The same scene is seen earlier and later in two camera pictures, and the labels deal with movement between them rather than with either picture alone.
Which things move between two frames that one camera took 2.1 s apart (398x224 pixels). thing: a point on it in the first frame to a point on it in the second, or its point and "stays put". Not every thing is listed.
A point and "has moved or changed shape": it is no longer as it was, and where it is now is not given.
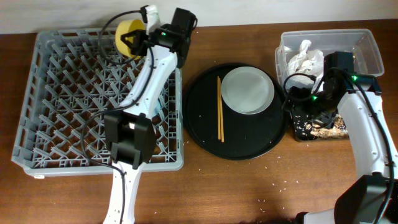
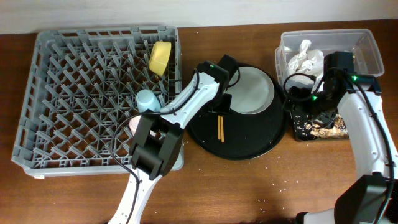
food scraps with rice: (337, 130) stays put
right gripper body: (320, 110) stays put
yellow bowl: (127, 26) has moved or changed shape
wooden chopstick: (222, 116) stays put
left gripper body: (143, 45) to (222, 101)
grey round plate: (247, 90) stays put
